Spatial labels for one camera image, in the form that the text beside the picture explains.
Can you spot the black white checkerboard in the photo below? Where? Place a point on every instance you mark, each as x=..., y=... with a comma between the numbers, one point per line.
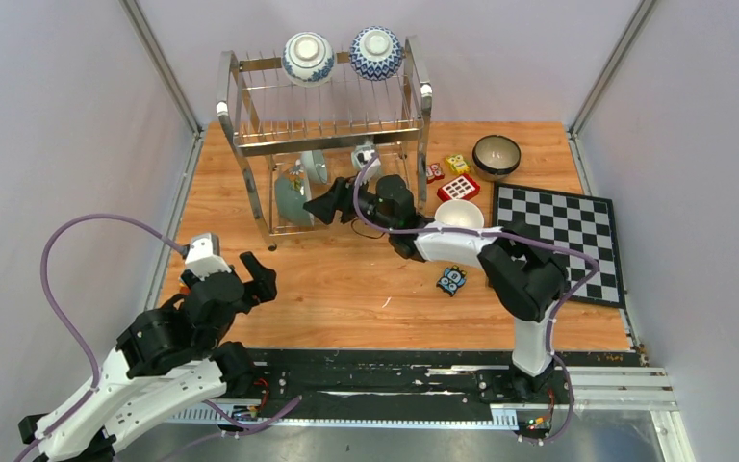
x=579, y=222

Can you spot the small celadon cup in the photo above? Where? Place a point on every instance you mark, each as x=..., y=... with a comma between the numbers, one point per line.
x=315, y=166
x=364, y=155

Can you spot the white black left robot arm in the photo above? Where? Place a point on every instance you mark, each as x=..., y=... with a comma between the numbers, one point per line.
x=167, y=360

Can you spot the dark blue floral bowl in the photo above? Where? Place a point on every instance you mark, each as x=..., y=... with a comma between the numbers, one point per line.
x=496, y=152

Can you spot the steel two-tier dish rack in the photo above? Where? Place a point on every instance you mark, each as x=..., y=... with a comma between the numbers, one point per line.
x=268, y=122

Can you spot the red calculator toy block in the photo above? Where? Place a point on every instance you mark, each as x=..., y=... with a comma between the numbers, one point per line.
x=462, y=187

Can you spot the pink brown bowl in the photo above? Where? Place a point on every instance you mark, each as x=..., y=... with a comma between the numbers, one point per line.
x=493, y=176

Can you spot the small celadon cup left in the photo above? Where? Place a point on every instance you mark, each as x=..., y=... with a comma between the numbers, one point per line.
x=315, y=166

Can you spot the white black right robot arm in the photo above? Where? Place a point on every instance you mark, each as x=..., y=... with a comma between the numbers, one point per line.
x=525, y=275

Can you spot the blue owl toy block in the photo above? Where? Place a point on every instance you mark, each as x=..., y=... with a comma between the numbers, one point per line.
x=452, y=279

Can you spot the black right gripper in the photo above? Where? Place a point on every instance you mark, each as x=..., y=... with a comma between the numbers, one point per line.
x=341, y=198

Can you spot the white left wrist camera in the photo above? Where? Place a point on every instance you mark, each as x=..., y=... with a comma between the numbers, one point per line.
x=204, y=256

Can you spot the blue white patterned bowl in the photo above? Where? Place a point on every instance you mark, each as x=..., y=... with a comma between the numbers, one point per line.
x=376, y=53

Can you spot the red owl toy block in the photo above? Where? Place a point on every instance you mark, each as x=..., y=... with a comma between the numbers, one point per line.
x=434, y=172

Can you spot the small celadon cup right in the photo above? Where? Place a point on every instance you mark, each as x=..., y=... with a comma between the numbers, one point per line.
x=364, y=155

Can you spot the cream bowl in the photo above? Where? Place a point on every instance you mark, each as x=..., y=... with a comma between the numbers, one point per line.
x=460, y=213

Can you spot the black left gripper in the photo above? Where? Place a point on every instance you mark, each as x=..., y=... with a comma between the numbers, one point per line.
x=263, y=288

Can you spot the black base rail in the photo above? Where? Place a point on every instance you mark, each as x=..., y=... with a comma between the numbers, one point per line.
x=430, y=389

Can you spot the yellow owl toy block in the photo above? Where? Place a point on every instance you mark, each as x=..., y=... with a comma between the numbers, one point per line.
x=457, y=165

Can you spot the white blue floral bowl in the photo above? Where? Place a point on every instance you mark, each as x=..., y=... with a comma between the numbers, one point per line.
x=308, y=59

